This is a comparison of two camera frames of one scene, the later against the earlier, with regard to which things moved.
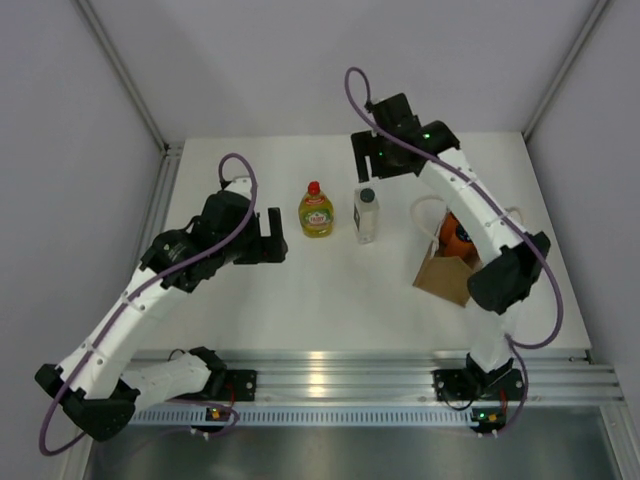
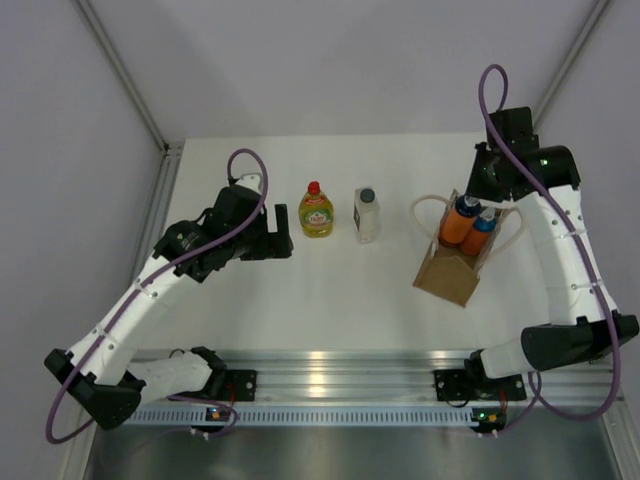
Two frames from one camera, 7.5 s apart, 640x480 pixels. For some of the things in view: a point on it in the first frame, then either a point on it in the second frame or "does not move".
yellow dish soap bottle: x=316 y=213 does not move
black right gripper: x=364 y=146 to x=475 y=189
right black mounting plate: x=452 y=385 does not move
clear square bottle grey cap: x=366 y=213 does not move
